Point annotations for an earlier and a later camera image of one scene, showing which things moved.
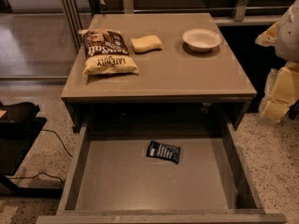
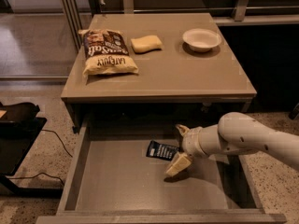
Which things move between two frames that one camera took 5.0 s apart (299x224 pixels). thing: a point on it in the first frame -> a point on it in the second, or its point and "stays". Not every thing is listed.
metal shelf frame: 75,19 stays
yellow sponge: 146,43 stays
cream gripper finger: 269,36 -> 183,130
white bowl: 202,39 stays
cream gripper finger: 281,92 -> 178,163
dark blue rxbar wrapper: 164,151 stays
